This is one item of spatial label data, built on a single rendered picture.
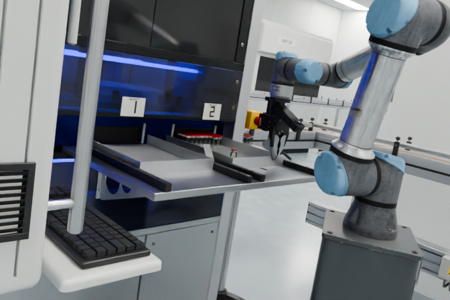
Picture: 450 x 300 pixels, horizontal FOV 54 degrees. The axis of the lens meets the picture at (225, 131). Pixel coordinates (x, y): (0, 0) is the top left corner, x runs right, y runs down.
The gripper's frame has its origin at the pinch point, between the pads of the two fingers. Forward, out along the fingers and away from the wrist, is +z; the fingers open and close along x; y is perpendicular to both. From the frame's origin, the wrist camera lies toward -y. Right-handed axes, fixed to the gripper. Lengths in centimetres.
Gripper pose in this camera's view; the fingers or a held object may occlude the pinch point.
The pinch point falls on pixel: (275, 157)
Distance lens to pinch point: 151.8
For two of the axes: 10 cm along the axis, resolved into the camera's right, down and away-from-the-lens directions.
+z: -1.4, 9.8, 1.3
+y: -7.0, -1.9, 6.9
